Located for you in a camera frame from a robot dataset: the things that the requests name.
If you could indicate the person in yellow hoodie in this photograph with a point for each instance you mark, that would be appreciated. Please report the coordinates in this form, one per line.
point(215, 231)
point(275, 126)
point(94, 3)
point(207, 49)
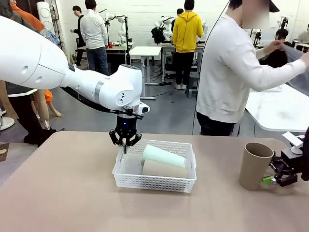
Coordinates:
point(187, 33)

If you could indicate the black bag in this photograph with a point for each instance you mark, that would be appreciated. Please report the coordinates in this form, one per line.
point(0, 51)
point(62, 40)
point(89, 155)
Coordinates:
point(157, 36)

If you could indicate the person in dark green jacket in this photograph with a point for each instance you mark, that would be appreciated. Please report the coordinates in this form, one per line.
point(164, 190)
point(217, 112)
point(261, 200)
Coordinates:
point(26, 120)

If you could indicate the white black background robot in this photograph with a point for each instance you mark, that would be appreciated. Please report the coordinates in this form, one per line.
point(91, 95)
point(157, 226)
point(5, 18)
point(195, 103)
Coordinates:
point(120, 26)

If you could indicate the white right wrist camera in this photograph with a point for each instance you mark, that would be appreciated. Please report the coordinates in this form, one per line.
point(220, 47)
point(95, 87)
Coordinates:
point(293, 140)

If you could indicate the person's right forearm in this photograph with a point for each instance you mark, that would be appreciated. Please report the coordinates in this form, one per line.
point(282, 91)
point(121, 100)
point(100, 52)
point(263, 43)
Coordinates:
point(277, 75)

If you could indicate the white round stand base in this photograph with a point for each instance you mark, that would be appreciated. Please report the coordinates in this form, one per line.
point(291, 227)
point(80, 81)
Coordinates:
point(6, 123)

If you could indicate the person's left hand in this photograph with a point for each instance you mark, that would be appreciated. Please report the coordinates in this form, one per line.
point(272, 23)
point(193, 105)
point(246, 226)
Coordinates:
point(272, 47)

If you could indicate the person behind yellow hoodie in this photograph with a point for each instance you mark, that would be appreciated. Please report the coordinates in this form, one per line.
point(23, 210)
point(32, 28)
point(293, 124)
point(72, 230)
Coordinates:
point(178, 13)

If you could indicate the mint green cup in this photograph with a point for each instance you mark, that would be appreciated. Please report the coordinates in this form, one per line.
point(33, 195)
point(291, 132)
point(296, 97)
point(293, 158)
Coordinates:
point(164, 157)

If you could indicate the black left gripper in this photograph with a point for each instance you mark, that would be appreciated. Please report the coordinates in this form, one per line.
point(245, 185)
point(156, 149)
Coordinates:
point(126, 126)

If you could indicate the figure in orange blue clothes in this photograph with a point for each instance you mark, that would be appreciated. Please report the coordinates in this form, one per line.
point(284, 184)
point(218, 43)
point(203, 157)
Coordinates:
point(26, 19)

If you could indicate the wooden top workbench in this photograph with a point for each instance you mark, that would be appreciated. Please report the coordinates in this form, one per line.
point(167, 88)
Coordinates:
point(166, 46)

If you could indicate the brown cardboard piece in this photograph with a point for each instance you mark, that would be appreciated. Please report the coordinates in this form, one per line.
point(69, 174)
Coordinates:
point(4, 152)

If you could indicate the small red object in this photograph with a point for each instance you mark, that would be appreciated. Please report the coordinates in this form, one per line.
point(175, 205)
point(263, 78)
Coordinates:
point(110, 45)

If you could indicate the white tower fan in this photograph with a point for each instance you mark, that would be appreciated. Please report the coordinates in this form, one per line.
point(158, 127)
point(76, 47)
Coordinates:
point(46, 14)

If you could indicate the white perforated plastic basket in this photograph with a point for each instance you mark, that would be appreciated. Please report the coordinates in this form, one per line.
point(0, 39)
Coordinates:
point(154, 184)

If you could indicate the brown paper cup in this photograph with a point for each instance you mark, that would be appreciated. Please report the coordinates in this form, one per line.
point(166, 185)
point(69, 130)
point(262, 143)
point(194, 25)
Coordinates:
point(253, 171)
point(164, 171)

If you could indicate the grey stool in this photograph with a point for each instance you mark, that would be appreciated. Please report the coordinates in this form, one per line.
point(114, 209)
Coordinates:
point(193, 84)

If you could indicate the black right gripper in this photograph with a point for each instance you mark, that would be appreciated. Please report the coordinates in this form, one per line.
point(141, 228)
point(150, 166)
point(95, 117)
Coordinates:
point(293, 162)

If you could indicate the white rounded table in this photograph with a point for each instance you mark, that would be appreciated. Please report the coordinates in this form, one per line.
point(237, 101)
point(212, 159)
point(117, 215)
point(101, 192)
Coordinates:
point(277, 111)

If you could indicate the white standing desk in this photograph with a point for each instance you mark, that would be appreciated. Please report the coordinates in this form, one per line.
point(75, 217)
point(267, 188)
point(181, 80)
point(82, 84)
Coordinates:
point(147, 50)

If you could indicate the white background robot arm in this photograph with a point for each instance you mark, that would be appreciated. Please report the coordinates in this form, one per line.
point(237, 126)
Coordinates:
point(165, 23)

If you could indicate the person in black jacket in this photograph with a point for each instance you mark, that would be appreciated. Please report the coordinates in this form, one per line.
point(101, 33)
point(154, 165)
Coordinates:
point(78, 31)

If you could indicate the person in white sweater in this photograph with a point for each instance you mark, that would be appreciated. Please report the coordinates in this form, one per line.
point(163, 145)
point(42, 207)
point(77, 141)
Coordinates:
point(222, 72)

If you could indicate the black floor power strip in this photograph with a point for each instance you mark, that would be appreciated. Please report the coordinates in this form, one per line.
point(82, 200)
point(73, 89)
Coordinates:
point(166, 83)

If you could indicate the black pole stand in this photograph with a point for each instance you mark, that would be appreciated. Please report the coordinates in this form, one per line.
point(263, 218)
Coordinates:
point(126, 48)

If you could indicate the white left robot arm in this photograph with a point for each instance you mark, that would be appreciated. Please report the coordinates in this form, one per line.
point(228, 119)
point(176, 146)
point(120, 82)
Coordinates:
point(29, 55)

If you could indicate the brown top desk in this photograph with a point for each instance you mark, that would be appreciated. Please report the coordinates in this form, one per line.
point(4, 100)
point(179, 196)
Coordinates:
point(118, 48)

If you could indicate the seated person in black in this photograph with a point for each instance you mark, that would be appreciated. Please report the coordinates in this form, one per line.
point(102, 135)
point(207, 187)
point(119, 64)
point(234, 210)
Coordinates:
point(277, 58)

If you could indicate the person in white shirt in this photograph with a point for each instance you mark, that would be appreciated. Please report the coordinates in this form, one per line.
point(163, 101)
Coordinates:
point(94, 31)

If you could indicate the grey blue cloth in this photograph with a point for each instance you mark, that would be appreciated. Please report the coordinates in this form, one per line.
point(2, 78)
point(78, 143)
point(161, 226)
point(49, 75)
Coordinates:
point(299, 79)

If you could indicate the person's left forearm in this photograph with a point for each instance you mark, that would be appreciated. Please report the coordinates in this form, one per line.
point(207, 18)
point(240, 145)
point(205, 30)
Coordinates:
point(261, 53)

